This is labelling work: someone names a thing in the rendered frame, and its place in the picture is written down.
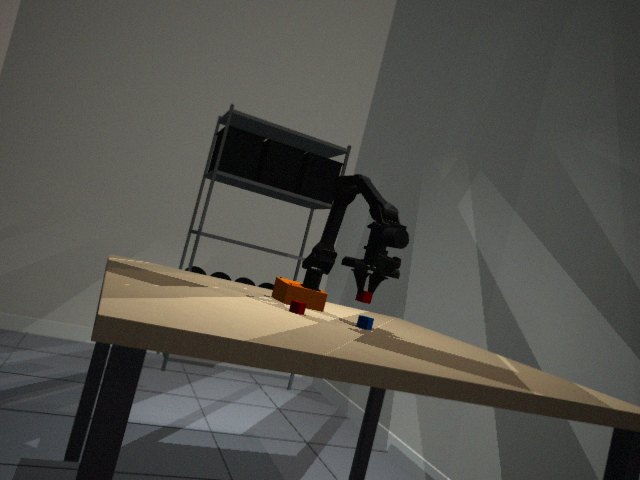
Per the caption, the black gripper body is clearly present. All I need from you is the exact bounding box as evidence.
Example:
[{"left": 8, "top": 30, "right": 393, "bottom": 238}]
[{"left": 341, "top": 243, "right": 400, "bottom": 279}]

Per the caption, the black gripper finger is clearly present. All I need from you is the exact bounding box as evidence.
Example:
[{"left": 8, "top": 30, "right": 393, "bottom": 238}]
[
  {"left": 368, "top": 273, "right": 388, "bottom": 293},
  {"left": 351, "top": 269, "right": 370, "bottom": 295}
]

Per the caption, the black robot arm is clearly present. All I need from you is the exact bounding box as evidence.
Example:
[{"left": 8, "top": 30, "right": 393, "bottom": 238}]
[{"left": 300, "top": 174, "right": 409, "bottom": 292}]

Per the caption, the blue cube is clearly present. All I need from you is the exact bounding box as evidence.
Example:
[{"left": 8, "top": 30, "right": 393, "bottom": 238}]
[{"left": 356, "top": 315, "right": 374, "bottom": 330}]

